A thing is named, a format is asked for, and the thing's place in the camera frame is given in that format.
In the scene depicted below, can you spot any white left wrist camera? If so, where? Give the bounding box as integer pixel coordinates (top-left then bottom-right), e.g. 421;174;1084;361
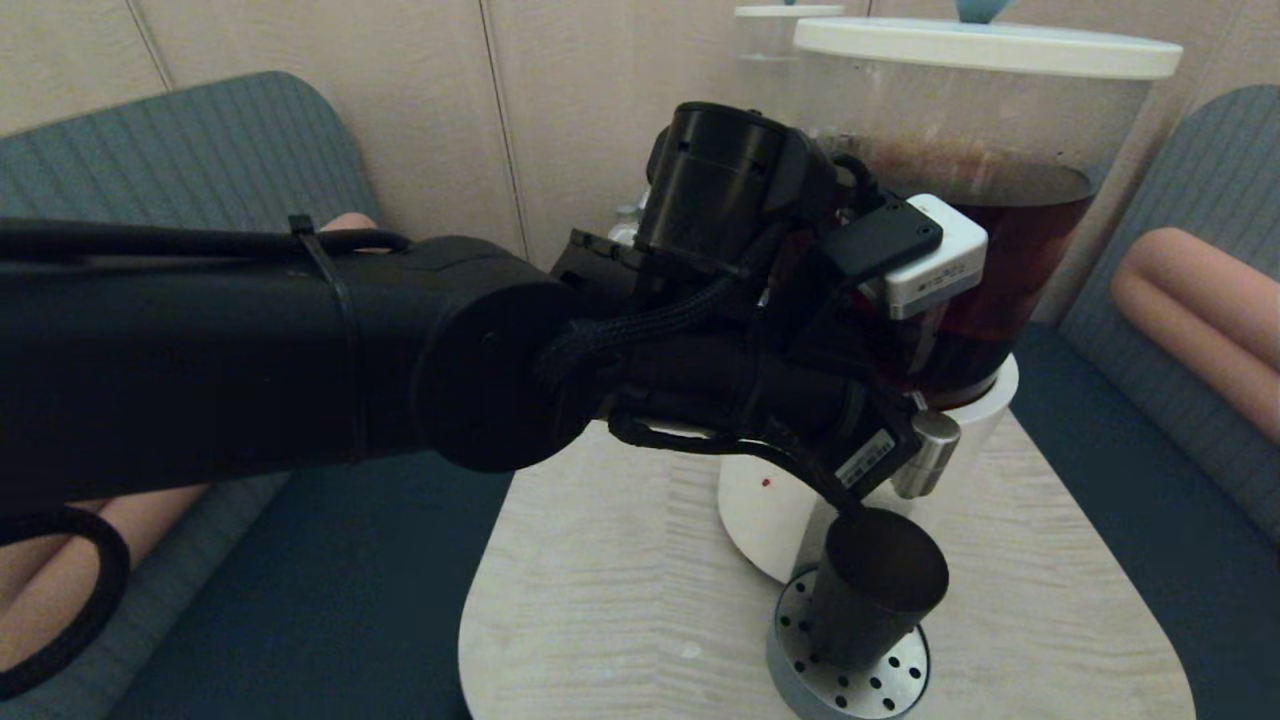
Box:
820;195;989;321

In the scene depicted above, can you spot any dark blue seat cushion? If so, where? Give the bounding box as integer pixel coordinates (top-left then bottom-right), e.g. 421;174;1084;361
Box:
1003;322;1280;720
110;450;516;720

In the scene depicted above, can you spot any silver dispenser tap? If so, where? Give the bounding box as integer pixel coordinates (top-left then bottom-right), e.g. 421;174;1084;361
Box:
890;408;963;499

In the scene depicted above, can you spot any white small dispenser lid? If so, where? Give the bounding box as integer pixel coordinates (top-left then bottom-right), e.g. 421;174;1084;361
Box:
735;0;846;19

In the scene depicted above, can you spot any white large dispenser lid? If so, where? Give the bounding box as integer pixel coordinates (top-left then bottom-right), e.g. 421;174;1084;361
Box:
795;0;1183;81

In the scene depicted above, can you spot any small clear water dispenser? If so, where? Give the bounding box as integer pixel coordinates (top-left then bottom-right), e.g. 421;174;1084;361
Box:
735;15;801;111

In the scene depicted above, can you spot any pink bolster cushion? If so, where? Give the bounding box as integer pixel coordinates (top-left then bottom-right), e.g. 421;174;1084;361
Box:
0;212;379;601
0;560;141;671
1108;268;1280;448
1120;227;1280;376

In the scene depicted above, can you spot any black plastic cup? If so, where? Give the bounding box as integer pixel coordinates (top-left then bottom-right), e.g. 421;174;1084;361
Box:
808;507;949;673

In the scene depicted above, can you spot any round grey perforated drip tray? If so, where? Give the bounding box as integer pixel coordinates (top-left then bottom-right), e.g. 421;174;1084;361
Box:
768;565;931;720

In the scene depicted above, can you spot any grey-green ribbed bench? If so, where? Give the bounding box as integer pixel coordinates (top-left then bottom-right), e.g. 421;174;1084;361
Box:
0;72;381;720
1040;85;1280;546

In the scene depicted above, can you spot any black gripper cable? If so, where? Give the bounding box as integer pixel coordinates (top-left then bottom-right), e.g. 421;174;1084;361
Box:
605;405;871;521

